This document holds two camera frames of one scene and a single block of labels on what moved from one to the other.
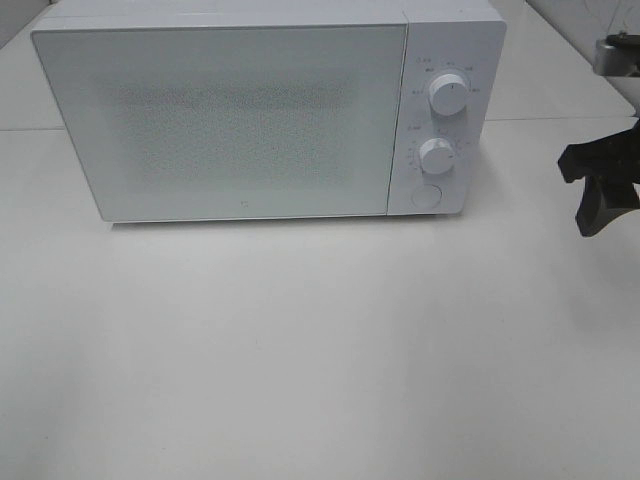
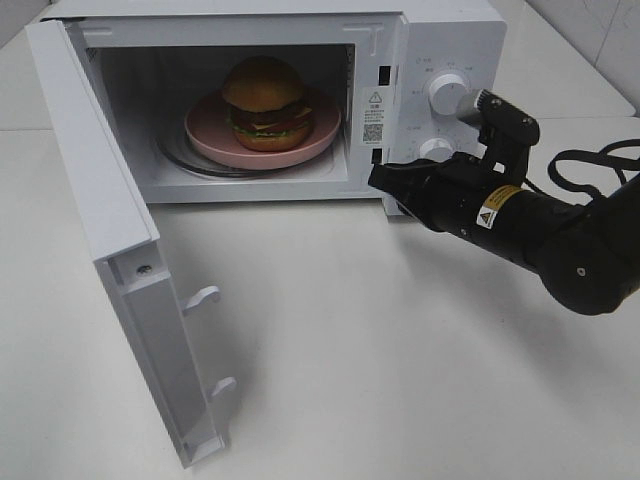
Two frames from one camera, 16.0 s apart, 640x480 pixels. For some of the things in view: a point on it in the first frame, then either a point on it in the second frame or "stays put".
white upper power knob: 448,93 stays put
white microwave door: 211,123 -> 126,243
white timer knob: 437,156 stays put
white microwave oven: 216,111 stays put
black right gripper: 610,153 -> 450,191
